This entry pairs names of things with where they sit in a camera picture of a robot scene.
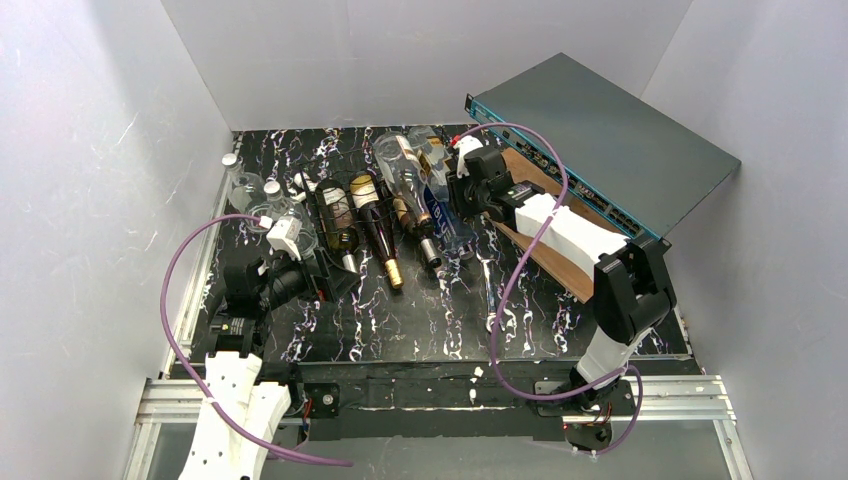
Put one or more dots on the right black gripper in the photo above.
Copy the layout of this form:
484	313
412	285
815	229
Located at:
460	192

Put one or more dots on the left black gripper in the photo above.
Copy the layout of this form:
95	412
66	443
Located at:
322	276

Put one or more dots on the clear bottle dark label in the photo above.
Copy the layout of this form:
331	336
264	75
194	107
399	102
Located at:
280	205

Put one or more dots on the clear bottle red label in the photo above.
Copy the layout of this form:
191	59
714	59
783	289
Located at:
246	189

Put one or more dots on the clear bottle gold label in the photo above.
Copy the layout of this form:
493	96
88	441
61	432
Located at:
433	157

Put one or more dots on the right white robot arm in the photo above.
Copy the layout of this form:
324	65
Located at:
632	291

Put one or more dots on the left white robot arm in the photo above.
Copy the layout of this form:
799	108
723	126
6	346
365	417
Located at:
242	404

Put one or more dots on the blue label clear bottle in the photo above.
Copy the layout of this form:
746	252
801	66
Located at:
456	236

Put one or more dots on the dark wine bottle silver cap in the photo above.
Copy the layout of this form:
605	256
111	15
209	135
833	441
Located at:
338	222

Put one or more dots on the clear bottle brown neck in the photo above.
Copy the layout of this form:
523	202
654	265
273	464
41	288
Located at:
401	169

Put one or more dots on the dark wine bottle gold cap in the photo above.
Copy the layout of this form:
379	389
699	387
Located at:
376	226

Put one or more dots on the silver combination wrench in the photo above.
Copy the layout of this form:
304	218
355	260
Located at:
490	295

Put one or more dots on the brown wooden board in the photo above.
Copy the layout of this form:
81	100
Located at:
550	262

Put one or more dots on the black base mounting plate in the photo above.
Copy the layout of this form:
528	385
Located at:
452	399

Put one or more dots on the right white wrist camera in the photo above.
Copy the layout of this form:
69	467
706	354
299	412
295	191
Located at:
462	147

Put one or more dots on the black wire wine rack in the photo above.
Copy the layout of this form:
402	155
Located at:
414	166

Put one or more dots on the teal network switch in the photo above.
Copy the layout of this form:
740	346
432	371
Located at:
633	165

